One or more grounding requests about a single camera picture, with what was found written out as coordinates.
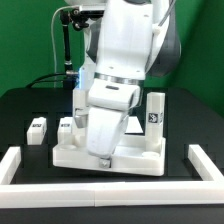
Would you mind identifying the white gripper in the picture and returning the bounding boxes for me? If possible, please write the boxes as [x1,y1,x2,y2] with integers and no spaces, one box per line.
[86,107,129,168]

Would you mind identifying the white desk tabletop tray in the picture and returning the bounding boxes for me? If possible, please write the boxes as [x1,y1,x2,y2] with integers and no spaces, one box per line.
[53,135,166,176]

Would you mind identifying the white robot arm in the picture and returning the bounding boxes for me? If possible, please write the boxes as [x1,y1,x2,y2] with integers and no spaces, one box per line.
[65,0,180,167]

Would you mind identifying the fiducial marker sheet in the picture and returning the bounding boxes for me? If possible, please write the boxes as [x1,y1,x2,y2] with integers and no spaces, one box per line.
[126,116,143,134]

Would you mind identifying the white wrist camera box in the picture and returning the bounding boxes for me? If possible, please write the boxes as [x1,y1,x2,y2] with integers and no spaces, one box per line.
[73,107,89,128]

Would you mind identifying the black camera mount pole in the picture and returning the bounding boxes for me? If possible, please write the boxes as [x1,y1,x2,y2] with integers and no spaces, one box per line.
[60,10,75,90]

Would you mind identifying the white U-shaped obstacle frame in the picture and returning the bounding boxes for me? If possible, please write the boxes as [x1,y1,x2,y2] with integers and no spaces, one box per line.
[0,145,224,208]

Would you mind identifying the black cable on table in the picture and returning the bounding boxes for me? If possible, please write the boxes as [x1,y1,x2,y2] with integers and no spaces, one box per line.
[25,72,69,89]

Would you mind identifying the mounted grey camera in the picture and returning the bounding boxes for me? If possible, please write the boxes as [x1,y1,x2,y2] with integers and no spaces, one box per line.
[79,4,105,18]

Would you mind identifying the white camera cable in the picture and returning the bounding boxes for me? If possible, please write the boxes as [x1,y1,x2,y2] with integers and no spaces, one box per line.
[50,5,73,89]

